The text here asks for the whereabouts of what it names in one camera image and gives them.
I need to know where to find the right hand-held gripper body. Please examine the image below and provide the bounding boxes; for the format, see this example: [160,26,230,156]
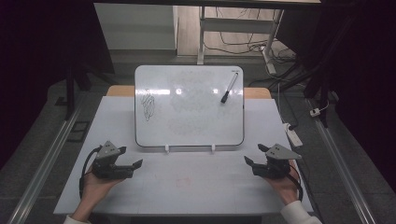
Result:
[251,143,303,180]

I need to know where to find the black floor frame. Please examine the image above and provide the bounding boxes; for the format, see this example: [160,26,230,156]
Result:
[66,120,92,144]

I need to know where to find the white whiteboard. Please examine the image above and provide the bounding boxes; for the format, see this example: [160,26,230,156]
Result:
[134,64,245,148]

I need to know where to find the white cabinet panel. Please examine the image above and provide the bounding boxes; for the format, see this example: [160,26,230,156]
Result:
[93,3,179,51]

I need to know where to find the white table mat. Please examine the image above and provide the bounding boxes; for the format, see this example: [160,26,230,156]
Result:
[53,95,314,217]

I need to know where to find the black whiteboard marker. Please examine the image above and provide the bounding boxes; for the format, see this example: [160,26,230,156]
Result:
[219,72,240,105]

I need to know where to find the aluminium rail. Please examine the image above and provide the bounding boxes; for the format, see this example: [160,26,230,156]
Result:
[6,92,86,224]
[306,97,378,224]

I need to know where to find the black metal stand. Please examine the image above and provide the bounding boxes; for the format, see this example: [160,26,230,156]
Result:
[248,18,359,129]
[55,60,118,121]

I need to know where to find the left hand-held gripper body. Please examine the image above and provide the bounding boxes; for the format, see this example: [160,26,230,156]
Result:
[92,140,135,180]

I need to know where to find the person's left hand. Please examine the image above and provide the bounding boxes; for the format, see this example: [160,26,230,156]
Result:
[81,169,125,208]

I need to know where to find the black floor cables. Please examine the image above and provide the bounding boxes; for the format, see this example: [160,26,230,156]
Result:
[204,7,297,62]

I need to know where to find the person's right hand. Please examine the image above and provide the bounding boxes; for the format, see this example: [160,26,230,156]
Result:
[267,159,303,207]

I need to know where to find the black curtain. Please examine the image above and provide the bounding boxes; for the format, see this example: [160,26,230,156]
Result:
[0,0,116,171]
[276,0,396,194]

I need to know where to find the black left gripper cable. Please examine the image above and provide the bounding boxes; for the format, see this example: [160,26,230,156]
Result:
[78,146,104,200]

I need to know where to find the white desk frame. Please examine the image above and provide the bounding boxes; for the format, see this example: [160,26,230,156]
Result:
[196,6,285,76]

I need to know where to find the white power strip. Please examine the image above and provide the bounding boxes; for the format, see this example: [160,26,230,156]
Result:
[282,122,304,148]

